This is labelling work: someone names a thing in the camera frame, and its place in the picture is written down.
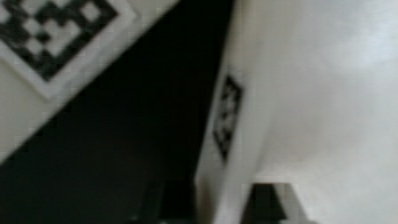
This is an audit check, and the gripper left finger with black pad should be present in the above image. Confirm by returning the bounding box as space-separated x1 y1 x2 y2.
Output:
131 180 197 224

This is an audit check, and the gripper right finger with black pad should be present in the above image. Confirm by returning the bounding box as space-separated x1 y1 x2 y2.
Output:
238 181 312 224

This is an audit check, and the white sheet with markers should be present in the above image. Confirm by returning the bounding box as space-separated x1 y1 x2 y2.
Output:
0 0 181 164

